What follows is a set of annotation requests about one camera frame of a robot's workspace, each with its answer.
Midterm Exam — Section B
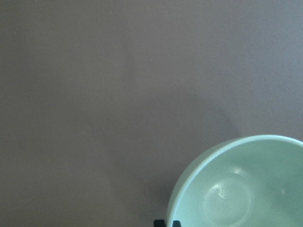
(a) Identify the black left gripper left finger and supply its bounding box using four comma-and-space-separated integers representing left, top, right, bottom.
153, 219, 165, 227

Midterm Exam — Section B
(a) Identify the light green bowl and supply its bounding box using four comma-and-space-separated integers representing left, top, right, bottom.
165, 135, 303, 227

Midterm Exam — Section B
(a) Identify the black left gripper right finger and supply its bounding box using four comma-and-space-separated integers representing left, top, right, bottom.
172, 220, 181, 227

